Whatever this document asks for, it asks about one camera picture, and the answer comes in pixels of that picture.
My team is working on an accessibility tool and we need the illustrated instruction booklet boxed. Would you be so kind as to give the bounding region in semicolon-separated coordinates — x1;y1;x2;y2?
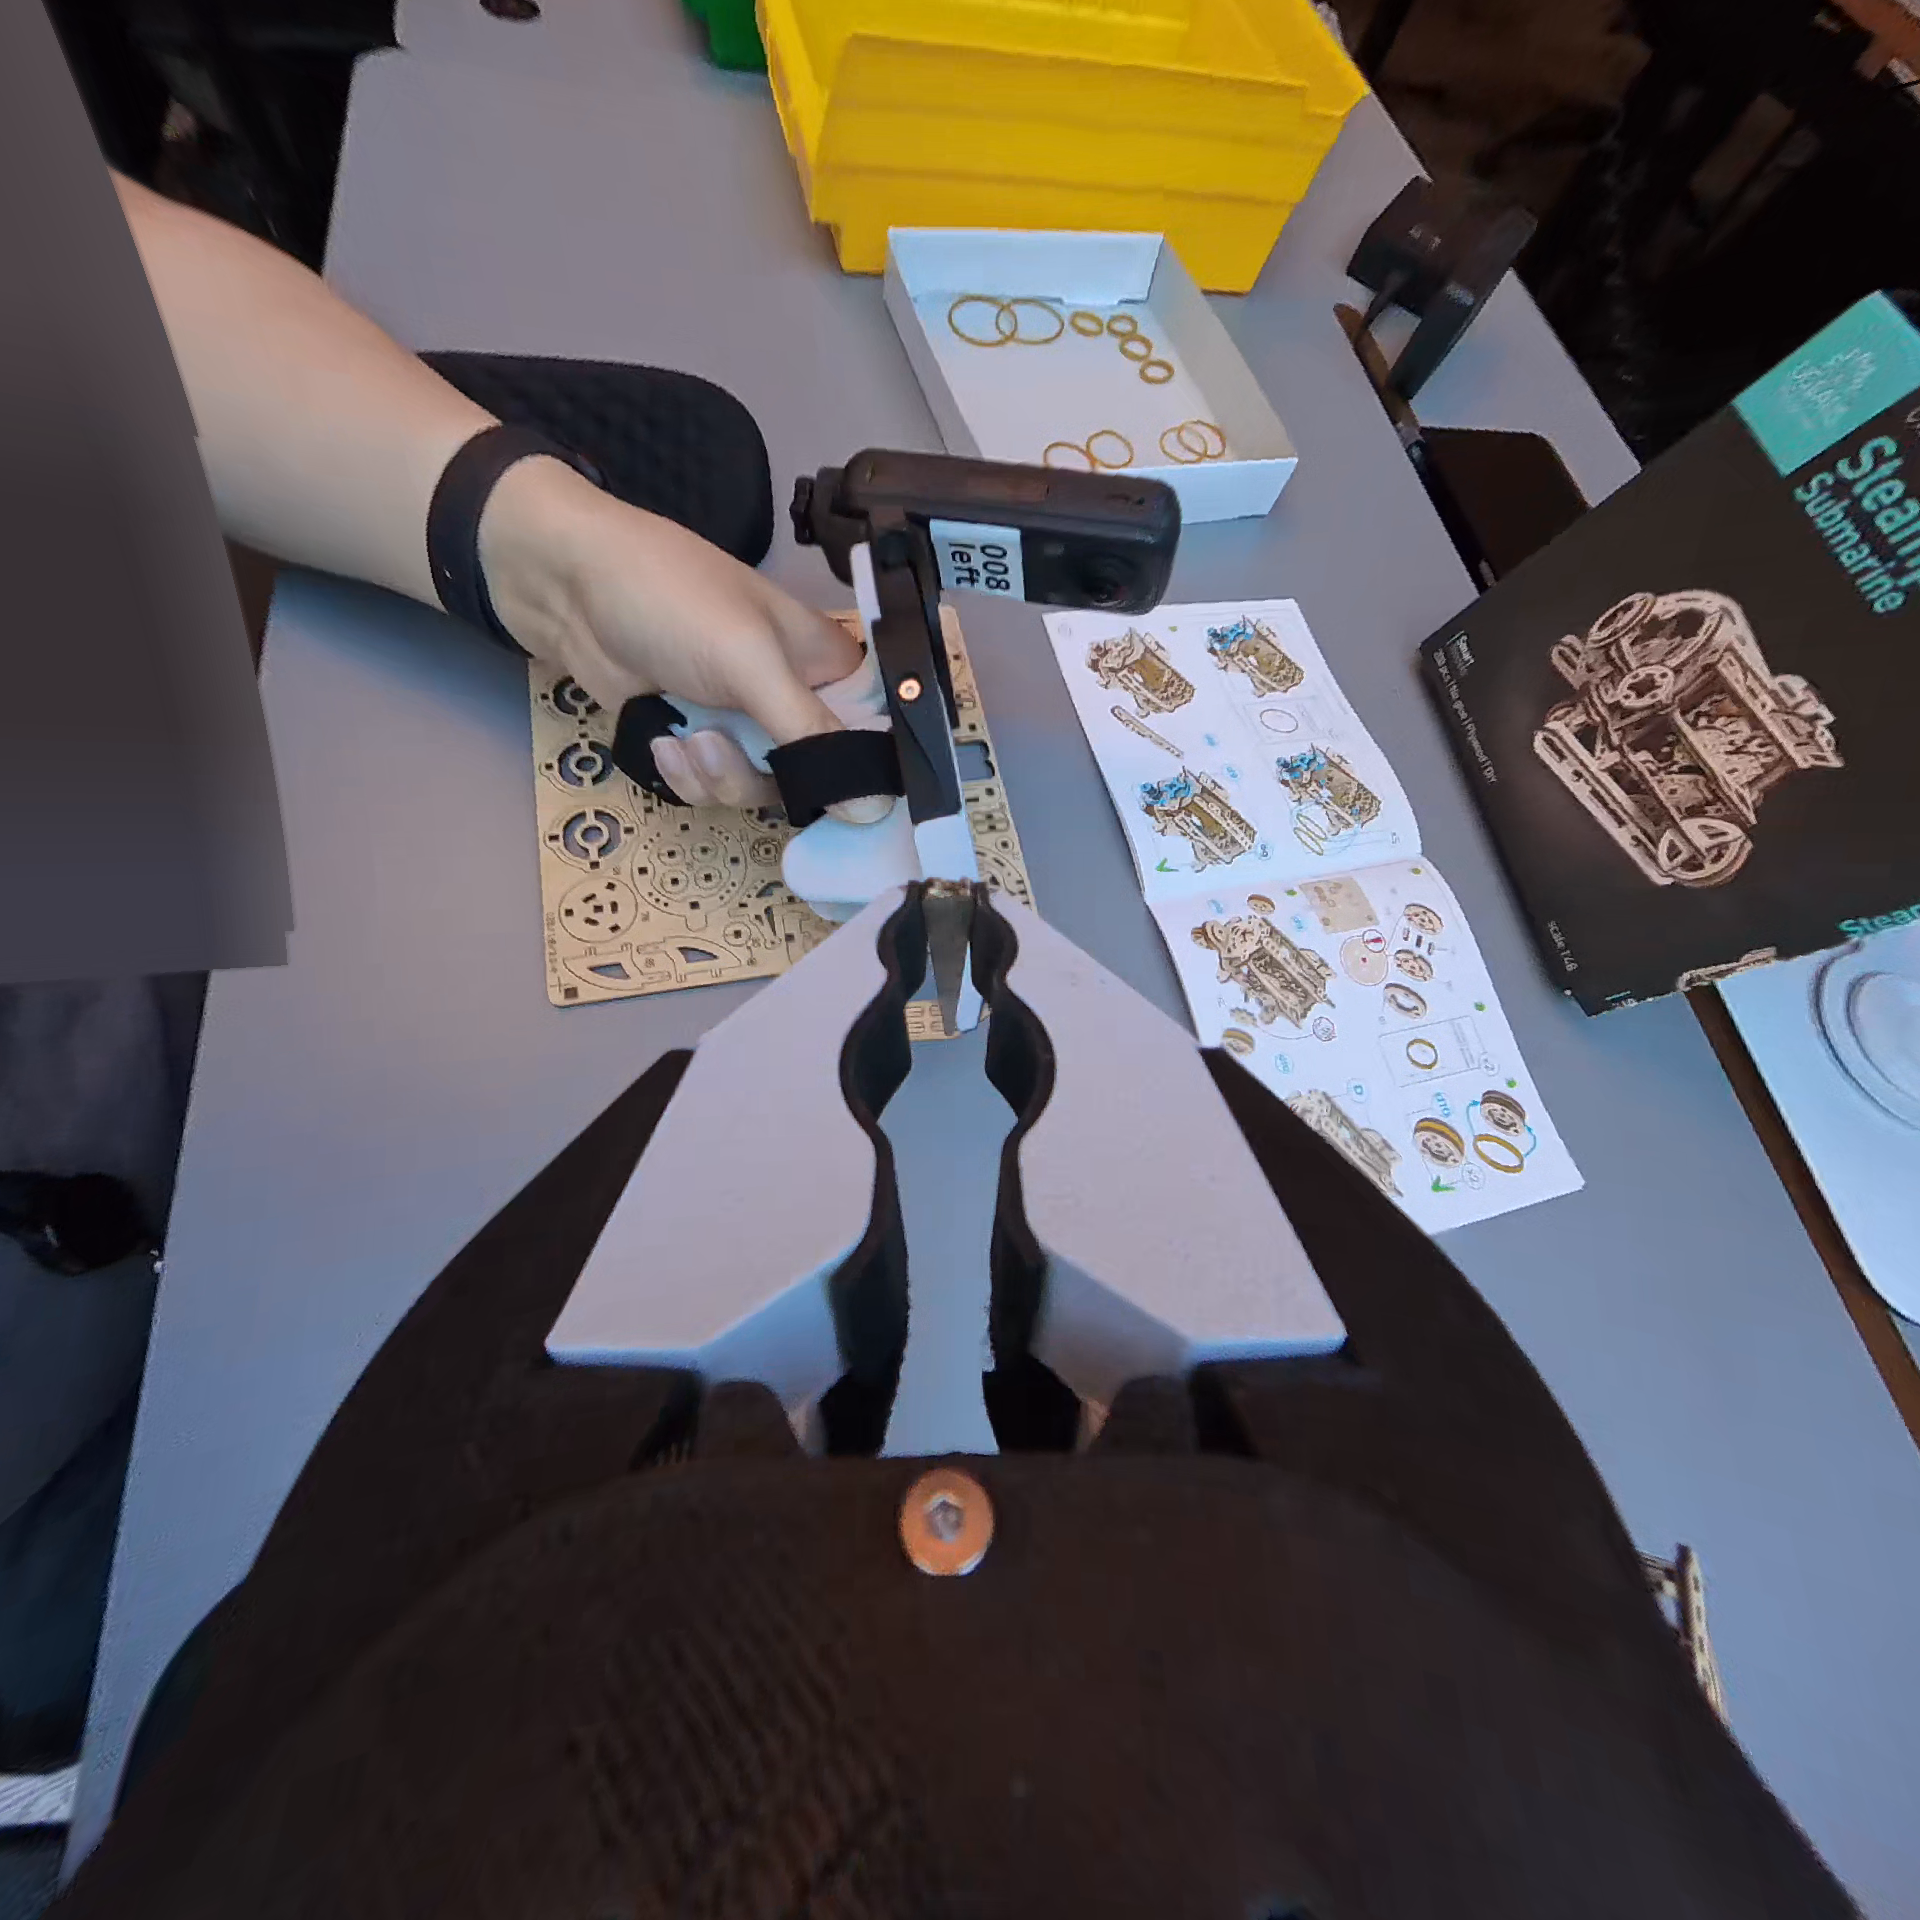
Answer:
1043;601;1590;1235

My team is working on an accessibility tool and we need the small wooden part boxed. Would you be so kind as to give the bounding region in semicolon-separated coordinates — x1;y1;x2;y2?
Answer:
922;876;979;1037

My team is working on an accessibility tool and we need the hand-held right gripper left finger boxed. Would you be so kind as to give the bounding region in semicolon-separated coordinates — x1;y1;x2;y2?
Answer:
543;881;918;1457

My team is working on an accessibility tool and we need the laser-cut wooden parts sheet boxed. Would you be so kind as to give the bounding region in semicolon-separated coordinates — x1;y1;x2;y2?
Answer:
527;605;1040;1008

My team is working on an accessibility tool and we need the black desk clamp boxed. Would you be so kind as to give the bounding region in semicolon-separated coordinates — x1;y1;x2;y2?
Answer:
1345;172;1541;400

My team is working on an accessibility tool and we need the group of gold rubber bands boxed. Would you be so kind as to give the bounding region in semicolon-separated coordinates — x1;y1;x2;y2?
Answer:
945;295;1233;477

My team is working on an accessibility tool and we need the person's left forearm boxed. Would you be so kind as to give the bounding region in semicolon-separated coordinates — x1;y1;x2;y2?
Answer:
109;171;507;610

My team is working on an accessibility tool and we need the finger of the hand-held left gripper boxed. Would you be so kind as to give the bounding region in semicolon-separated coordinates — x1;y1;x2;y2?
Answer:
912;819;995;1037

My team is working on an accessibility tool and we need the assembled wooden model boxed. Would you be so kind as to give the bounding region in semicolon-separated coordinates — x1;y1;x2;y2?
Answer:
1638;1541;1732;1713

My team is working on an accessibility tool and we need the black wristband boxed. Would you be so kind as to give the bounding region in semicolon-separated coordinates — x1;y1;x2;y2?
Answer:
426;422;606;658

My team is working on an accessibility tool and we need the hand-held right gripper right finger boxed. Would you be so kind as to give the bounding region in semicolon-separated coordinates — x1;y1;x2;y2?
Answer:
974;881;1350;1446

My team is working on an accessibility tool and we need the white cardboard tray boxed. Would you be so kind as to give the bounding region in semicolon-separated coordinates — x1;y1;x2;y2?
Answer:
884;229;1302;521

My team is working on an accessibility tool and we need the black model kit box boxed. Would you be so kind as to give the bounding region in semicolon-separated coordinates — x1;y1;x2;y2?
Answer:
1413;289;1920;1019

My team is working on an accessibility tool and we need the black quilted pad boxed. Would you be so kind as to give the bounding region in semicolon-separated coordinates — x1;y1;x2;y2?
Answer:
420;348;775;570

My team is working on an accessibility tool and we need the person's left hand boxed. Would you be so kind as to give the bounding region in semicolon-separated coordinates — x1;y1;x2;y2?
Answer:
491;473;901;827

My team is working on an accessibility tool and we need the dark brown flat board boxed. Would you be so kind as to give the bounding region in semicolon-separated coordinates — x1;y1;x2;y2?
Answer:
1413;427;1596;589

